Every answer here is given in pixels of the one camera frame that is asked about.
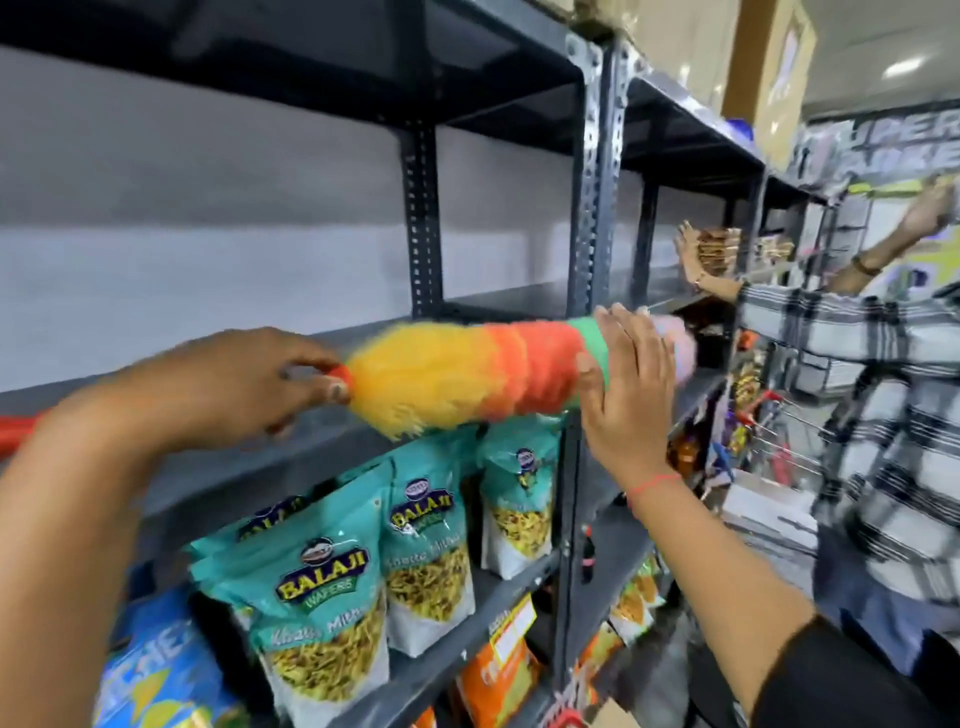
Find person's left hand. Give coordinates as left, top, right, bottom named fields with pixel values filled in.
left=43, top=327, right=351, bottom=481

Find person's right hand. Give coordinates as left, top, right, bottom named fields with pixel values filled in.
left=575, top=303, right=681, bottom=493

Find multicoloured fluffy duster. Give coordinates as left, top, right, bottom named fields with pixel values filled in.
left=0, top=313, right=699, bottom=460

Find person's right forearm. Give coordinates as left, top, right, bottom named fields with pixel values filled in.
left=627, top=474, right=820, bottom=717

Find person's left forearm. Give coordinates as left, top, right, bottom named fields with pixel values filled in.
left=0, top=408, right=155, bottom=728

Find hanging colourful small goods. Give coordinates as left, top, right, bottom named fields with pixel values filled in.
left=708, top=330, right=770, bottom=485

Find red thread wristband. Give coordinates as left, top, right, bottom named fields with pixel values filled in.
left=625, top=471, right=684, bottom=502

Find teal snack packet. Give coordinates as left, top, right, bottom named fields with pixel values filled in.
left=189, top=459, right=393, bottom=728
left=375, top=429, right=479, bottom=660
left=477, top=414, right=564, bottom=582
left=186, top=491, right=320, bottom=560

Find red and chrome shopping trolley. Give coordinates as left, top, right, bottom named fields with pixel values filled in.
left=738, top=388, right=828, bottom=490

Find dark grey metal shelf rack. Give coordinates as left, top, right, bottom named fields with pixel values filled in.
left=566, top=37, right=837, bottom=699
left=0, top=0, right=606, bottom=728

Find yellow and white snack packet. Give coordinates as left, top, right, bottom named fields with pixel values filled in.
left=609, top=556, right=667, bottom=648

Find yellow shelf price label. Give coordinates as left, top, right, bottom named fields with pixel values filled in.
left=487, top=594, right=539, bottom=667

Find orange snack packet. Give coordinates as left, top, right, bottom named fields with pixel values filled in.
left=456, top=636, right=543, bottom=728
left=576, top=621, right=625, bottom=680

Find brown cardboard box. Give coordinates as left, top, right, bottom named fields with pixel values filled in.
left=721, top=0, right=819, bottom=172

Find beige cardboard box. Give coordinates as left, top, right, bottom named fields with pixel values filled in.
left=628, top=0, right=742, bottom=115

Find blue snack packet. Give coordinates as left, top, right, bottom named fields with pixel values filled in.
left=91, top=581, right=249, bottom=728

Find black sleeve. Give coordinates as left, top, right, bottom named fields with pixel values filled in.
left=750, top=615, right=948, bottom=728

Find grey wall banner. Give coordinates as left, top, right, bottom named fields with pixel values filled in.
left=787, top=105, right=960, bottom=190

